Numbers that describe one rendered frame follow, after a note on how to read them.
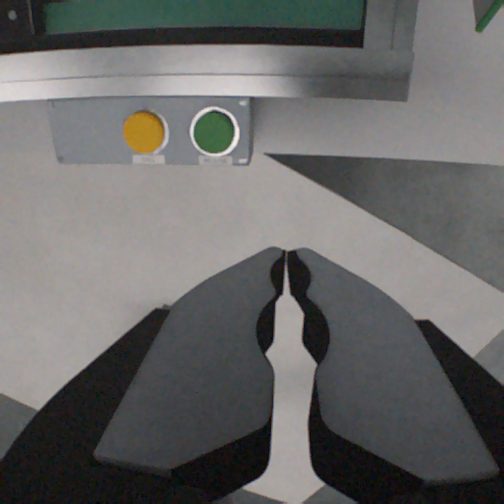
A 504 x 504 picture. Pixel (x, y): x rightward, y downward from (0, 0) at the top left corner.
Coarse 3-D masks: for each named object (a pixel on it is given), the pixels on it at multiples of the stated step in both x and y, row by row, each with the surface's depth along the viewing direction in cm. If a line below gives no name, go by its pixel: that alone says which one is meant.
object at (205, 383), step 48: (192, 288) 10; (240, 288) 10; (192, 336) 8; (240, 336) 8; (144, 384) 7; (192, 384) 7; (240, 384) 7; (144, 432) 6; (192, 432) 6; (240, 432) 6; (192, 480) 6; (240, 480) 6
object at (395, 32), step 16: (368, 0) 31; (384, 0) 31; (400, 0) 31; (416, 0) 30; (368, 16) 31; (384, 16) 31; (400, 16) 31; (416, 16) 31; (352, 32) 38; (368, 32) 32; (384, 32) 32; (400, 32) 32; (368, 48) 33; (384, 48) 33; (400, 48) 33
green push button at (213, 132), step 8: (208, 112) 36; (216, 112) 36; (200, 120) 36; (208, 120) 35; (216, 120) 35; (224, 120) 35; (200, 128) 36; (208, 128) 36; (216, 128) 36; (224, 128) 36; (232, 128) 36; (200, 136) 36; (208, 136) 36; (216, 136) 36; (224, 136) 36; (232, 136) 36; (200, 144) 37; (208, 144) 37; (216, 144) 37; (224, 144) 37; (208, 152) 37; (216, 152) 37
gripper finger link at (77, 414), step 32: (160, 320) 8; (128, 352) 7; (96, 384) 7; (128, 384) 7; (64, 416) 6; (96, 416) 6; (32, 448) 5; (64, 448) 6; (0, 480) 5; (32, 480) 5; (64, 480) 5; (96, 480) 5; (128, 480) 5; (160, 480) 5
